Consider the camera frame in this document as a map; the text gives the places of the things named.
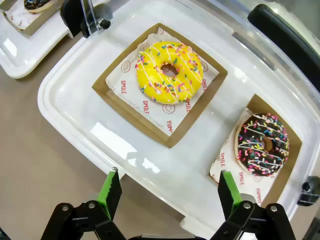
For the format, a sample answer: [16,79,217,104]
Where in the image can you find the black lid handle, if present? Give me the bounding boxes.
[247,4,320,92]

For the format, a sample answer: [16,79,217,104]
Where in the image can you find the chocolate donut with coloured sprinkles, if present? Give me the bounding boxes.
[234,112,290,177]

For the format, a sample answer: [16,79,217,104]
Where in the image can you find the clear display case lid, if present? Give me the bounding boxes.
[81,0,320,208]

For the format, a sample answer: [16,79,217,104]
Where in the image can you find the printed paper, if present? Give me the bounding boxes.
[4,7,45,31]
[104,26,221,137]
[209,107,266,203]

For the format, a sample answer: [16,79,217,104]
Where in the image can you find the plain chocolate glazed donut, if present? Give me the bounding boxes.
[23,0,55,14]

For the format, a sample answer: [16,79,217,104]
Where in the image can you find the white display case base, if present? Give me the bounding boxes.
[0,0,76,80]
[37,0,320,232]

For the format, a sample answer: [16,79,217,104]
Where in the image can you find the printed paper under yellow donut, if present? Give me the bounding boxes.
[104,26,221,137]

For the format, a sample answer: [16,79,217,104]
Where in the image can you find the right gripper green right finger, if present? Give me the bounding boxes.
[209,169,297,240]

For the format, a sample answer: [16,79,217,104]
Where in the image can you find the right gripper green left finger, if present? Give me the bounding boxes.
[41,166,127,240]

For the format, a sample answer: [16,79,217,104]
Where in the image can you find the printed paper under sprinkle chocolate donut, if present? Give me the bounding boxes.
[209,107,266,203]

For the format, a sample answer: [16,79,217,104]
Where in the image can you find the yellow glazed sprinkle donut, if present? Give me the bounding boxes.
[135,41,204,105]

